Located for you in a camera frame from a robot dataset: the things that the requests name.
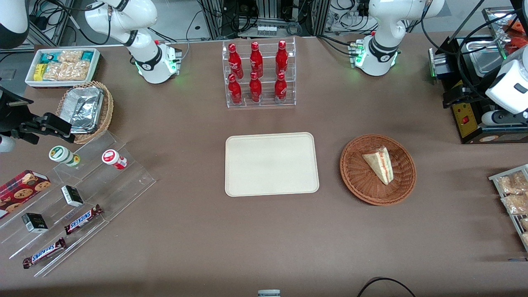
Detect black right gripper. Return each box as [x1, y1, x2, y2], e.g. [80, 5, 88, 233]
[0, 86, 76, 144]

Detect triangular sandwich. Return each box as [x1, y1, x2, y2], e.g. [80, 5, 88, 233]
[362, 146, 394, 185]

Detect aluminium foil tray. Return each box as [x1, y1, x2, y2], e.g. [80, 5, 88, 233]
[62, 86, 104, 134]

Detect small tan wicker basket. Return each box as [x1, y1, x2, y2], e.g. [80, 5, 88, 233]
[56, 80, 114, 145]

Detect beige rectangular tray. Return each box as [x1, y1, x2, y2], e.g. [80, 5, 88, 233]
[225, 132, 320, 197]

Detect brown wicker basket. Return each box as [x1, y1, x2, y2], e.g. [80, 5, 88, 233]
[339, 134, 417, 206]

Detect tray of packaged snacks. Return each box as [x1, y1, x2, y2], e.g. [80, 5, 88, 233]
[489, 164, 528, 252]

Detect green lid jar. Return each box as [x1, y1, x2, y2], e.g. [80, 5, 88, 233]
[49, 146, 81, 167]

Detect clear cracker bag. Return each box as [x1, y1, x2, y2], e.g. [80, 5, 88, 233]
[59, 50, 84, 63]
[43, 61, 90, 82]

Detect red lid jar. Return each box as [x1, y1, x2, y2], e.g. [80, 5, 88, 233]
[102, 149, 128, 170]

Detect white snack box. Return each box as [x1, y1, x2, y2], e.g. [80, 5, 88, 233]
[25, 48, 101, 89]

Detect small black box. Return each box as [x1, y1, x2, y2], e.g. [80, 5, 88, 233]
[61, 185, 84, 207]
[21, 213, 49, 233]

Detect red cookie box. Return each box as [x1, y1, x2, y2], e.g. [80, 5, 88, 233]
[0, 170, 52, 220]

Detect clear acrylic stepped display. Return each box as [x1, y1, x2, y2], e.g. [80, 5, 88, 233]
[0, 131, 157, 278]

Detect snickers bar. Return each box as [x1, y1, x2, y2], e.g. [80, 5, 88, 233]
[64, 204, 104, 236]
[22, 238, 66, 269]

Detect red cola bottle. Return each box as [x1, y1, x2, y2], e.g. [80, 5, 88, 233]
[275, 40, 289, 76]
[249, 72, 262, 103]
[274, 72, 288, 104]
[250, 41, 264, 78]
[228, 43, 244, 80]
[228, 73, 243, 105]

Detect clear acrylic bottle rack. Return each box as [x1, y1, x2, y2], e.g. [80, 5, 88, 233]
[222, 37, 297, 108]

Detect grey metal box green light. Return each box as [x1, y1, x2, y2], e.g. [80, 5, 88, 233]
[428, 47, 454, 80]

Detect black food warmer machine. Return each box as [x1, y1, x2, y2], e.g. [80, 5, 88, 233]
[429, 6, 528, 145]

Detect steel warmer pan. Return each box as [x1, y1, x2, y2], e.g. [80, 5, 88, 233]
[468, 40, 506, 77]

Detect red sausage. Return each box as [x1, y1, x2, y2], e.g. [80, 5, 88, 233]
[507, 19, 528, 34]

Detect aluminium equipment frame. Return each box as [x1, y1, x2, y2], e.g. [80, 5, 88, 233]
[197, 0, 332, 41]

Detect black floor cable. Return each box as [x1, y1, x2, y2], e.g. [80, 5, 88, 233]
[357, 277, 417, 297]

